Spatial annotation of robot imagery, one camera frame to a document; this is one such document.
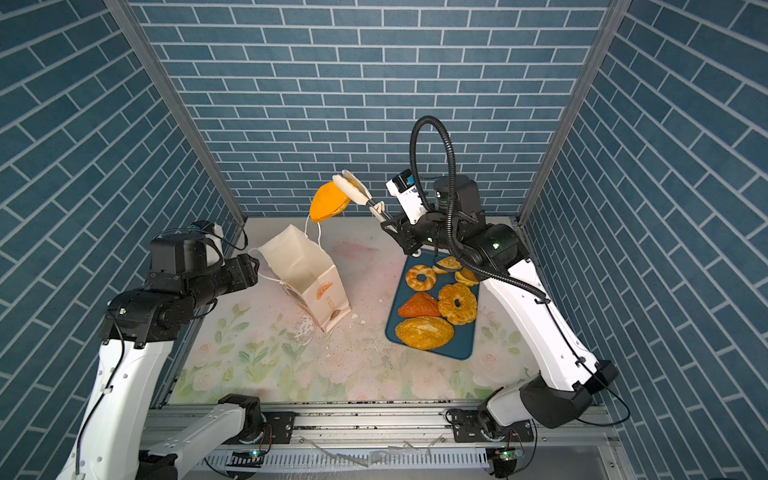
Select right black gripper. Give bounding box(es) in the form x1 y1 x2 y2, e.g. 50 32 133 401
382 203 463 254

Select white paper bag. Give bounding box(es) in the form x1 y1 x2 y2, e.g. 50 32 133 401
243 218 351 333

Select metal tongs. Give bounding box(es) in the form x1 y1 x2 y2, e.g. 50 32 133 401
332 170 392 222

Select orange half-moon bread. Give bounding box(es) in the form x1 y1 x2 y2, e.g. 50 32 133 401
309 181 350 223

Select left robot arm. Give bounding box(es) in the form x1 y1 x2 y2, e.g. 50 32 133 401
58 252 265 479

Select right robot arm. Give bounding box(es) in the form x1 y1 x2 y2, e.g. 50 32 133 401
381 169 618 437

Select striped yellow bread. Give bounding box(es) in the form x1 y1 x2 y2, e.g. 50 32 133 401
432 256 463 274

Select large sesame oval bread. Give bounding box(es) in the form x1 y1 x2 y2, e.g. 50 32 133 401
395 317 454 350

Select orange triangular pastry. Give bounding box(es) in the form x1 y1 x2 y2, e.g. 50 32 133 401
398 292 441 319

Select teal tray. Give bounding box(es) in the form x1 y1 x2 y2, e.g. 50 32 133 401
385 253 479 360

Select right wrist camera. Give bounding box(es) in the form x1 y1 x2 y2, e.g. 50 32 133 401
386 169 427 225

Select small braided ring bread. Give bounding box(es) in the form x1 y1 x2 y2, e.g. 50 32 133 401
405 265 437 292

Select black corrugated cable hose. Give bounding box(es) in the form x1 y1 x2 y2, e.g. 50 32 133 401
409 115 550 301

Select large yellow ring bread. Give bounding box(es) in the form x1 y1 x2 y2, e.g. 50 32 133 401
438 283 478 326

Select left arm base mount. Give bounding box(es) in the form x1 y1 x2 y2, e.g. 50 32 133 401
224 411 297 448

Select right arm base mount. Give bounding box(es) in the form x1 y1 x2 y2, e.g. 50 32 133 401
444 408 535 443

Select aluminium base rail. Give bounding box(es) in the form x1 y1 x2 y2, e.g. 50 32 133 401
107 400 631 480

